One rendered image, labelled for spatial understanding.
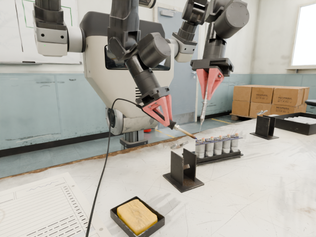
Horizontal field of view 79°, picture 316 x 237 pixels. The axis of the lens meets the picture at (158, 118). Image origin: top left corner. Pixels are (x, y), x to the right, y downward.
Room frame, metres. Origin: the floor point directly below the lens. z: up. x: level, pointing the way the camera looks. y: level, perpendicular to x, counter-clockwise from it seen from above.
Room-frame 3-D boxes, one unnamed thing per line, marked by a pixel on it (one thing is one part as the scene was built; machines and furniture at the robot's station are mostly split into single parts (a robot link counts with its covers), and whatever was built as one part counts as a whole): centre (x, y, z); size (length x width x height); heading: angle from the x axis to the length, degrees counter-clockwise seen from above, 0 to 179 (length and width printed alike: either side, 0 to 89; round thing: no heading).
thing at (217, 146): (0.49, -0.16, 0.79); 0.02 x 0.02 x 0.05
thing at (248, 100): (3.93, -2.27, 0.38); 1.20 x 0.80 x 0.73; 40
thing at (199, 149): (0.47, -0.11, 0.79); 0.02 x 0.02 x 0.05
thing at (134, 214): (0.26, 0.03, 0.76); 0.07 x 0.05 x 0.02; 43
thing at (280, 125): (0.83, -0.65, 0.77); 0.24 x 0.16 x 0.04; 116
